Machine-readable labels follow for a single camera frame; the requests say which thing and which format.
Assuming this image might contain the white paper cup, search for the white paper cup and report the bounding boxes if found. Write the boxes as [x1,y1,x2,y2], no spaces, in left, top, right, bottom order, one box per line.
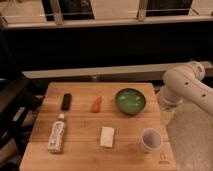
[140,128,163,153]

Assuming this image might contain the green ceramic bowl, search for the green ceramic bowl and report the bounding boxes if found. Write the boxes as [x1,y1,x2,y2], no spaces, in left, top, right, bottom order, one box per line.
[115,88,146,115]

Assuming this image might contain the black rectangular block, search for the black rectangular block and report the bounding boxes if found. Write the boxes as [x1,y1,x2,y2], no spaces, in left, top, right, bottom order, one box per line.
[61,94,72,111]

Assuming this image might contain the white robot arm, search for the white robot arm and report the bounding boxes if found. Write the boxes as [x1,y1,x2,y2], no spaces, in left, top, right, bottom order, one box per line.
[156,61,213,125]

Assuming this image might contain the dark chair left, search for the dark chair left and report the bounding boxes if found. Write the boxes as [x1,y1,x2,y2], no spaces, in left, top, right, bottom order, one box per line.
[0,77,42,155]

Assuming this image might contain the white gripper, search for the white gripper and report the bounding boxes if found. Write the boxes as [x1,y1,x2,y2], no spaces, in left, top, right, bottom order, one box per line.
[157,86,183,125]

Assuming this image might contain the white plastic bottle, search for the white plastic bottle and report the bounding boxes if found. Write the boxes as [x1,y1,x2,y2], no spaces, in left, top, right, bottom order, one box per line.
[47,114,65,153]

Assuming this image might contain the white rectangular block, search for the white rectangular block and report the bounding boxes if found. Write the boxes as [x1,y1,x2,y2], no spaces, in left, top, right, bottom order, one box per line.
[100,126,115,148]

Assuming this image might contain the orange carrot piece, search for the orange carrot piece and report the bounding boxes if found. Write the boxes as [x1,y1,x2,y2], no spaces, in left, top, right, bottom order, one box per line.
[92,97,102,113]

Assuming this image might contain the light wooden shelf rail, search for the light wooden shelf rail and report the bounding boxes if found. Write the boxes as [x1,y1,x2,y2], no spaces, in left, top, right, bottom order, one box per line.
[22,61,213,80]

